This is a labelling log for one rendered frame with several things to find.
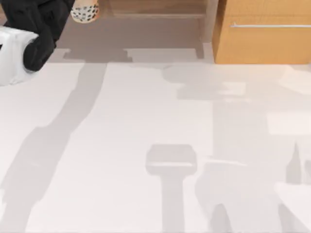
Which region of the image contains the wooden drawer front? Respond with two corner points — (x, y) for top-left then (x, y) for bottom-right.
(225, 15), (311, 65)

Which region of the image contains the spotted beige cup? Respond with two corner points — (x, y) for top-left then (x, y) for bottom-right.
(70, 0), (100, 24)

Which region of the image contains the long metal handle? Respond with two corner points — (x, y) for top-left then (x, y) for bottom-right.
(230, 22), (311, 29)

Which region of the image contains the open wooden shelf unit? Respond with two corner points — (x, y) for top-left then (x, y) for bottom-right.
(56, 0), (215, 63)

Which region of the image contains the wooden cupboard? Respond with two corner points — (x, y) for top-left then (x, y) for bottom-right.
(212, 0), (311, 65)

